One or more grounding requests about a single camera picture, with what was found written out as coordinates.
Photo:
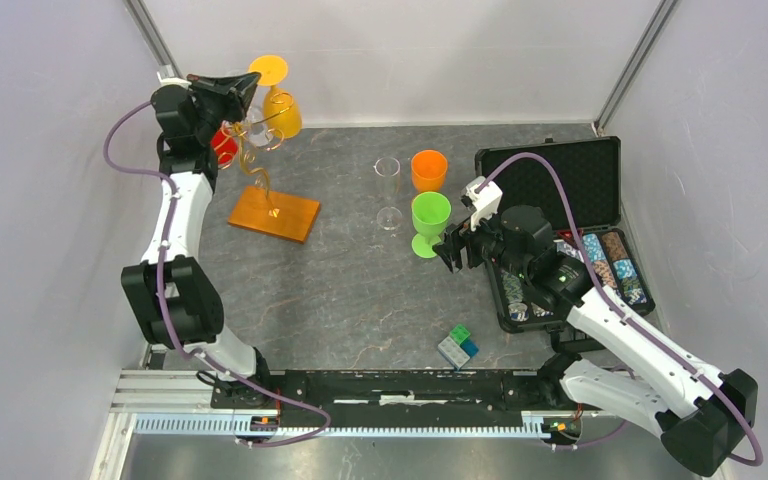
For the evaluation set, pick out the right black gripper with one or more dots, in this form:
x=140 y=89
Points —
x=461 y=236

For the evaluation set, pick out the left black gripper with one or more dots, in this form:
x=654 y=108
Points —
x=235 y=93

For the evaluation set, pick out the green plastic wine glass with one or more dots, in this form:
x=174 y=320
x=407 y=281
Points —
x=430 y=212

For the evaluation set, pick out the clear wine glass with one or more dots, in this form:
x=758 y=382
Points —
x=257 y=131

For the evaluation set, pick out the yellow plastic wine glass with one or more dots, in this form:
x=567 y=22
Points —
x=281 y=112

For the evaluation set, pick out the red plastic wine glass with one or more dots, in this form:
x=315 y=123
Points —
x=225 y=147

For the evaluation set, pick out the orange plastic wine glass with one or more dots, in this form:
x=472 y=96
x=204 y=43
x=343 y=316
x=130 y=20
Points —
x=428 y=170

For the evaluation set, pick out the clear champagne flute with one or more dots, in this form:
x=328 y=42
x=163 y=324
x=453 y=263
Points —
x=388 y=171

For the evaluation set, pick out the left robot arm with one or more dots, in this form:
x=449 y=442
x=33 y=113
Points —
x=173 y=300

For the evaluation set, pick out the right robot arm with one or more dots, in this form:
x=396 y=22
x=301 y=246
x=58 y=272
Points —
x=699 y=413

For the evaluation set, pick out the black poker chip case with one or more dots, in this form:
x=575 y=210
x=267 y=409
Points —
x=590 y=172

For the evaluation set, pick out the toy brick block stack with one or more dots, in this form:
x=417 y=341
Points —
x=458 y=348

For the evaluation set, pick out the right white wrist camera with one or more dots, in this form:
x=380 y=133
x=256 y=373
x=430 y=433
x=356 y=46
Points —
x=482 y=197

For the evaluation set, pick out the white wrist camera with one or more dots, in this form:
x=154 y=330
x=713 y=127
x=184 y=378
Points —
x=167 y=77
x=482 y=197

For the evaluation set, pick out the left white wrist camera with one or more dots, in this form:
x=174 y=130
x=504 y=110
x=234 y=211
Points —
x=167 y=77

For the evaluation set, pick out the gold wire glass rack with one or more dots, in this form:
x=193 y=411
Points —
x=262 y=209

